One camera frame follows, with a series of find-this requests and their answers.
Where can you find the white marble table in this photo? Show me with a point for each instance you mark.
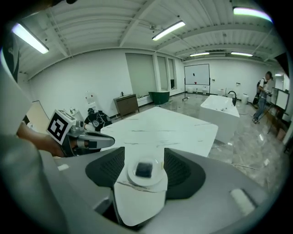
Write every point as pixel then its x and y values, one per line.
pixel 160 128

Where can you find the green bathtub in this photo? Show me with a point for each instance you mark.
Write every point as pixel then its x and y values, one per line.
pixel 159 97

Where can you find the person's left forearm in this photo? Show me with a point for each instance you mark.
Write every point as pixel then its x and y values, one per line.
pixel 43 144

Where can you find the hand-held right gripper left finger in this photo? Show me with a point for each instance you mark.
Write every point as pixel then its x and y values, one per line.
pixel 100 169

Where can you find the narrow grey window blind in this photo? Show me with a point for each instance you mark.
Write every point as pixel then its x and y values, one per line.
pixel 171 70
pixel 162 73

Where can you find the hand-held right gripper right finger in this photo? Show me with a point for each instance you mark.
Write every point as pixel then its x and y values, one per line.
pixel 194 178

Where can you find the white power adapter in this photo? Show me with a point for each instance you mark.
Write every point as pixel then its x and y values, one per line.
pixel 265 162

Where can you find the white cylindrical bin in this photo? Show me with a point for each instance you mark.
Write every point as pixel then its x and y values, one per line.
pixel 245 98

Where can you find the black bathtub faucet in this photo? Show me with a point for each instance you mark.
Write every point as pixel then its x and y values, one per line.
pixel 234 98

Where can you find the brown vanity cabinet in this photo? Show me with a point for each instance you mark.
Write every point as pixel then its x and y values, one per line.
pixel 127 106

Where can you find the clear glass plate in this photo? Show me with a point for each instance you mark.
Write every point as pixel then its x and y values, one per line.
pixel 158 179

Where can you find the fluorescent ceiling light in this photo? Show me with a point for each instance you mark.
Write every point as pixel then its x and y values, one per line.
pixel 199 54
pixel 168 30
pixel 251 13
pixel 241 54
pixel 30 38

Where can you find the wide grey window blind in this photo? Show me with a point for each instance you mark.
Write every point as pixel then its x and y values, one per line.
pixel 140 73

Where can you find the white toilet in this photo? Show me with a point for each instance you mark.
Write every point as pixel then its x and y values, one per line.
pixel 205 91

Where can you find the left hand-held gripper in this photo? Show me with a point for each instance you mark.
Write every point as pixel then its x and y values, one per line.
pixel 58 128

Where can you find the whiteboard on black stand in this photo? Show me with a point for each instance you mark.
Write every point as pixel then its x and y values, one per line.
pixel 196 74

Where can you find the white bathtub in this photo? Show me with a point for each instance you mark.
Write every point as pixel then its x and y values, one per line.
pixel 217 116

